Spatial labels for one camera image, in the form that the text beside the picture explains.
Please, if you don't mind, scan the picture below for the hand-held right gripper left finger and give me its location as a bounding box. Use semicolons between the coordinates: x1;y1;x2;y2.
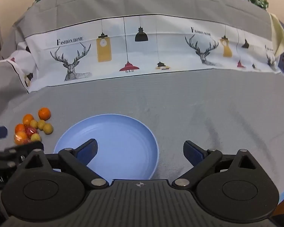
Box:
19;138;109;190

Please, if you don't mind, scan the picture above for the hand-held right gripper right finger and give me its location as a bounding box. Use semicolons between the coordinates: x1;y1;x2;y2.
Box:
172;140;263;190

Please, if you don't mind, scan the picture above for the blue plate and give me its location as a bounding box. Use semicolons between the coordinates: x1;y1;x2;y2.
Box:
53;114;160;180

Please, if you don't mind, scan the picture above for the plastic-wrapped orange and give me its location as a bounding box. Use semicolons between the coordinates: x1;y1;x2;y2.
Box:
14;132;28;145

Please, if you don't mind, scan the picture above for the red wrapped fruit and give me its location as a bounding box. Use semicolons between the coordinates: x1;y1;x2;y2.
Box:
25;126;38;136

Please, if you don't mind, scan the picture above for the large orange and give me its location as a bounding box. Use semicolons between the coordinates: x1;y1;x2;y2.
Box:
38;107;52;120

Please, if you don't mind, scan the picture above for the grey bed sheet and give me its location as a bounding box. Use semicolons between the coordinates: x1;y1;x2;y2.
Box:
0;67;284;194

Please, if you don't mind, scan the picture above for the grey pillow with printed border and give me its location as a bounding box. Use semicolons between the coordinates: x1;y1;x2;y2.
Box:
0;50;39;128

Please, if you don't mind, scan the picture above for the pale yellow cloth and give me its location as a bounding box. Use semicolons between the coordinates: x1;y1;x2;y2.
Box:
270;13;284;58

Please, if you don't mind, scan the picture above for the deer-print grey duvet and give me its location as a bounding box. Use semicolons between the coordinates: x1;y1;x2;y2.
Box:
1;0;283;94

